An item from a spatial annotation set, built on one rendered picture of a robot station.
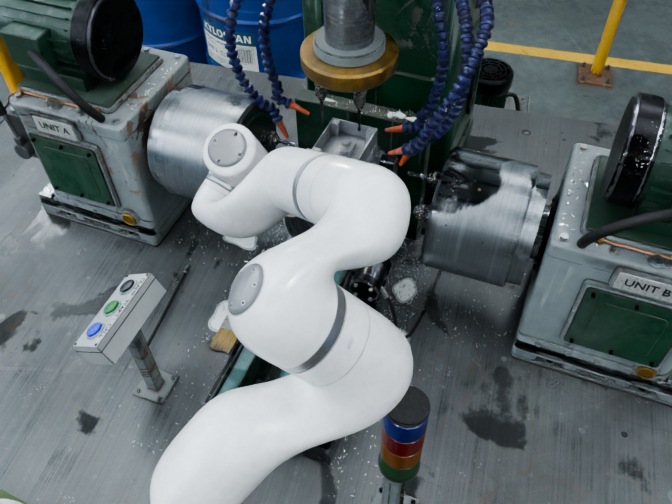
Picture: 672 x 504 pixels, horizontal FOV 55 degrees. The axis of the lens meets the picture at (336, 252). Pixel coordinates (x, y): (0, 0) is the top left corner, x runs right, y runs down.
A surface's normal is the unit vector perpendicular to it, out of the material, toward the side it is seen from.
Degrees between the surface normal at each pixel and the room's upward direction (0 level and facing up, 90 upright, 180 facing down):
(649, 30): 0
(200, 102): 2
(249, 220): 89
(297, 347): 75
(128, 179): 89
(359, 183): 17
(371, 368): 64
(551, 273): 89
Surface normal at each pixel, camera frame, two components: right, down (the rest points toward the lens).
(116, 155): -0.36, 0.71
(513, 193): -0.12, -0.41
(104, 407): -0.02, -0.65
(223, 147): -0.20, -0.21
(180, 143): -0.29, 0.14
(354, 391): 0.12, 0.57
